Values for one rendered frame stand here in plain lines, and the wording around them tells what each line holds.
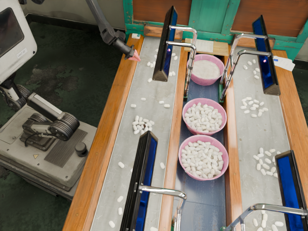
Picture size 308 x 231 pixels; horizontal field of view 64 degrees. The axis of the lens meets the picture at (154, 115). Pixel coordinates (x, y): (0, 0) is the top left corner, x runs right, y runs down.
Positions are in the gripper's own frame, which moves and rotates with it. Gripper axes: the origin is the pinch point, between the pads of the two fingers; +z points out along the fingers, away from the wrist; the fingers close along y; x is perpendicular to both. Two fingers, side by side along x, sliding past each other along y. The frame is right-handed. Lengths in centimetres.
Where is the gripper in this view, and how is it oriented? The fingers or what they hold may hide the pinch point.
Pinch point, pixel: (139, 60)
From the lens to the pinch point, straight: 166.6
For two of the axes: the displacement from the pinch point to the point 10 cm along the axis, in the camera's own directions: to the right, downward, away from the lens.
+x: -6.6, 3.7, 6.5
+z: 7.4, 5.0, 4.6
